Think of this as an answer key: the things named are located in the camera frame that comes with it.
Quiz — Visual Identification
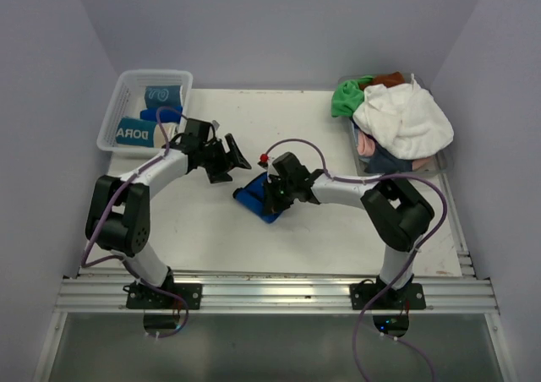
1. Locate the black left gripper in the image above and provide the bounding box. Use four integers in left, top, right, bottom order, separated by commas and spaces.
199, 134, 249, 183

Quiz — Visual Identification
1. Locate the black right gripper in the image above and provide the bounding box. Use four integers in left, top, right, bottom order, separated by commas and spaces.
262, 176, 296, 216

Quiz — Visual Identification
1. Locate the blue microfiber towel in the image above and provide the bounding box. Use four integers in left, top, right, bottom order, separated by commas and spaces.
232, 172, 281, 224

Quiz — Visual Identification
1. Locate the teal beige cartoon towel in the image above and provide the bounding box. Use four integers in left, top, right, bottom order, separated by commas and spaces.
115, 117, 178, 148

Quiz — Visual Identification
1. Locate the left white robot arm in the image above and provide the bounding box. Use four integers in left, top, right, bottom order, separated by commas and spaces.
81, 118, 251, 308

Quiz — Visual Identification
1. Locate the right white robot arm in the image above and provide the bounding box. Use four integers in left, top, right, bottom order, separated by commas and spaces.
259, 152, 434, 308

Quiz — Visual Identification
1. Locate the rolled blue towel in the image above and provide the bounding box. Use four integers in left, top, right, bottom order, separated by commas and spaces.
139, 106, 183, 123

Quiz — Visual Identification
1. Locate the dark blue towel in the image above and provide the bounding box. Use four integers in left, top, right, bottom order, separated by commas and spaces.
365, 148, 413, 174

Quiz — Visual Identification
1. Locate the green towel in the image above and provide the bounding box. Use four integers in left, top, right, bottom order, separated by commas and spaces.
331, 75, 374, 117

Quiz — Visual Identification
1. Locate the rolled teal towel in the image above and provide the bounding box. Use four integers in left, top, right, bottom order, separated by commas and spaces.
144, 85, 183, 108

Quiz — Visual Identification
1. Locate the clear plastic towel bin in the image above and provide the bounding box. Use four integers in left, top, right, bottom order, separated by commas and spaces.
337, 73, 456, 183

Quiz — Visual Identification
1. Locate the white towel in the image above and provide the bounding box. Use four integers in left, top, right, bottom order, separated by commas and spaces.
352, 79, 454, 160

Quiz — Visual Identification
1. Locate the white plastic basket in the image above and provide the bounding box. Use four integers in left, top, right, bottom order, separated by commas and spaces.
96, 68, 194, 160

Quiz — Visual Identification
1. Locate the brown towel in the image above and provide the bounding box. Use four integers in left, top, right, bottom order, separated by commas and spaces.
370, 71, 406, 88

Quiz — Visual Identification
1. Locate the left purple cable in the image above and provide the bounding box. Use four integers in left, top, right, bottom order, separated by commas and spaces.
79, 106, 191, 339

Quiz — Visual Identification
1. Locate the aluminium mounting rail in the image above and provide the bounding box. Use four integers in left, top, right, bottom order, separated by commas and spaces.
54, 270, 499, 314

